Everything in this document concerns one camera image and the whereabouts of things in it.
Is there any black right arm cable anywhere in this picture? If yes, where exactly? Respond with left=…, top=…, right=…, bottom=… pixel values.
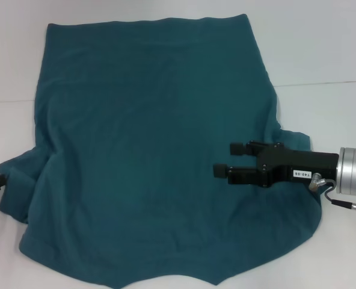
left=308, top=171, right=356, bottom=217

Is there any teal blue shirt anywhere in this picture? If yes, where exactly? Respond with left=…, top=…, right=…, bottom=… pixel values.
left=0, top=13, right=322, bottom=289

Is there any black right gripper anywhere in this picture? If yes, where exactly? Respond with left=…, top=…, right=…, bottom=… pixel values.
left=213, top=140, right=340, bottom=190

